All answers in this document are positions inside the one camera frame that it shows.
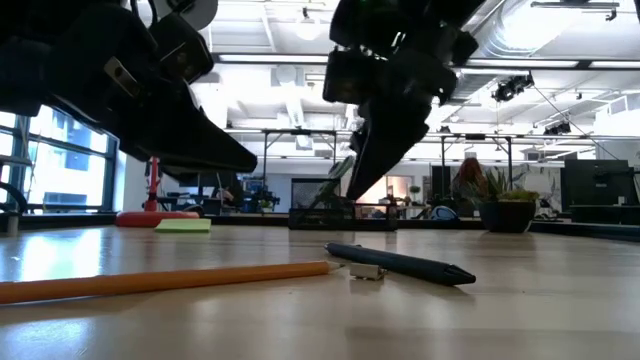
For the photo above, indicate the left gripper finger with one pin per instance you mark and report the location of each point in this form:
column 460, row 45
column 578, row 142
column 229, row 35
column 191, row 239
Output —
column 200, row 176
column 185, row 140

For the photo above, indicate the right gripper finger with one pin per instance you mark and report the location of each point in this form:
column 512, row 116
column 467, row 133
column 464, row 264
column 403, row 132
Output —
column 407, row 127
column 372, row 145

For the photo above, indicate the green sticky note pad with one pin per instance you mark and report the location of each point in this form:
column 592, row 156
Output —
column 182, row 226

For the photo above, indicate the orange pencil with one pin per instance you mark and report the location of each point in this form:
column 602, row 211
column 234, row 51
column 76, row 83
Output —
column 175, row 281

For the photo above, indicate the black pen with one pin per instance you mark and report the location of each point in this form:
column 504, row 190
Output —
column 405, row 265

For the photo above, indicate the small white eraser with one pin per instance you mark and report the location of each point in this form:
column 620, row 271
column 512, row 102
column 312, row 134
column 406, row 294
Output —
column 366, row 271

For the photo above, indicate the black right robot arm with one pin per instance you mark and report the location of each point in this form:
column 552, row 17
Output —
column 400, row 20

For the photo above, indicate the black mesh desk organizer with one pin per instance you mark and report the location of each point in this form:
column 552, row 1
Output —
column 345, row 225

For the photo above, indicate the red desk lamp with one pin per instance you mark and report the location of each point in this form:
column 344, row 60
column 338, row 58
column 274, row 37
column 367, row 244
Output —
column 155, row 219

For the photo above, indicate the person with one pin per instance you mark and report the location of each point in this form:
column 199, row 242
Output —
column 470, row 180

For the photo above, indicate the blue round object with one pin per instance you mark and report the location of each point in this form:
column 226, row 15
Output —
column 444, row 213

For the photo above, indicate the large window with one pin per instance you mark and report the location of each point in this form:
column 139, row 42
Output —
column 65, row 165

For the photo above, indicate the black ceiling spotlights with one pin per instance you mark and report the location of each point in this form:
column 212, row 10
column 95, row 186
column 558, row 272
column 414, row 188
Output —
column 512, row 87

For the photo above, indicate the long ceiling light strip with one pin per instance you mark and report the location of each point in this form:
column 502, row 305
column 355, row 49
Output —
column 272, row 58

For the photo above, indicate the potted succulent plant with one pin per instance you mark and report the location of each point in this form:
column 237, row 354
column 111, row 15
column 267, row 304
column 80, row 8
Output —
column 507, row 217

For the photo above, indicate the wide black monitor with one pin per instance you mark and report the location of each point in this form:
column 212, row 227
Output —
column 595, row 185

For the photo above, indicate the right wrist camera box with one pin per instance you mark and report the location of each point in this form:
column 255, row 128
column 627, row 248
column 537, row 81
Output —
column 347, row 75

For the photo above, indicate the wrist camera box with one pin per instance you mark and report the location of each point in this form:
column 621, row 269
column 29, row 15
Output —
column 347, row 75
column 182, row 47

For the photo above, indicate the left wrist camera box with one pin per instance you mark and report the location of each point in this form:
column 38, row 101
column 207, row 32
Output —
column 182, row 47

